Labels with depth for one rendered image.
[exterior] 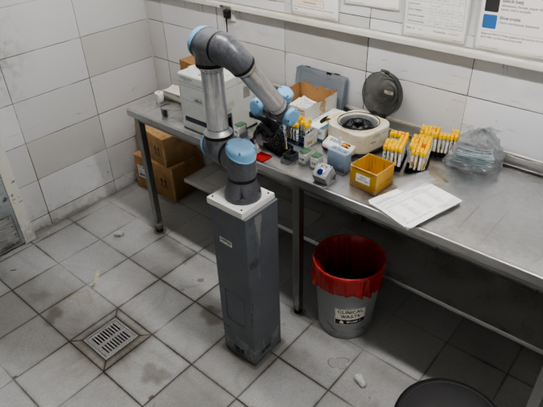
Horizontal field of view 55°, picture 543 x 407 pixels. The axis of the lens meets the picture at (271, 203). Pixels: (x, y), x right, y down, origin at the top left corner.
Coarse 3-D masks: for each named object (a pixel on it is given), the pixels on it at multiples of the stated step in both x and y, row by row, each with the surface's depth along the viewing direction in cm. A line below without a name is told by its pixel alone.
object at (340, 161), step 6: (330, 150) 225; (336, 150) 224; (342, 150) 224; (330, 156) 227; (336, 156) 224; (342, 156) 222; (348, 156) 222; (330, 162) 228; (336, 162) 226; (342, 162) 223; (348, 162) 224; (336, 168) 227; (342, 168) 225; (348, 168) 226; (342, 174) 225
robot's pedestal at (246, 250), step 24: (216, 216) 212; (264, 216) 210; (216, 240) 221; (240, 240) 208; (264, 240) 216; (240, 264) 217; (264, 264) 223; (240, 288) 226; (264, 288) 230; (240, 312) 235; (264, 312) 238; (240, 336) 246; (264, 336) 246
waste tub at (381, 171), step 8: (360, 160) 218; (368, 160) 223; (376, 160) 220; (384, 160) 217; (352, 168) 214; (360, 168) 211; (368, 168) 225; (376, 168) 222; (384, 168) 219; (392, 168) 214; (352, 176) 216; (360, 176) 213; (368, 176) 210; (376, 176) 207; (384, 176) 211; (392, 176) 217; (352, 184) 218; (360, 184) 215; (368, 184) 211; (376, 184) 209; (384, 184) 214; (368, 192) 213; (376, 192) 212
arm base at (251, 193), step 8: (256, 176) 205; (232, 184) 202; (240, 184) 201; (248, 184) 201; (256, 184) 205; (232, 192) 203; (240, 192) 203; (248, 192) 202; (256, 192) 205; (232, 200) 204; (240, 200) 203; (248, 200) 203; (256, 200) 206
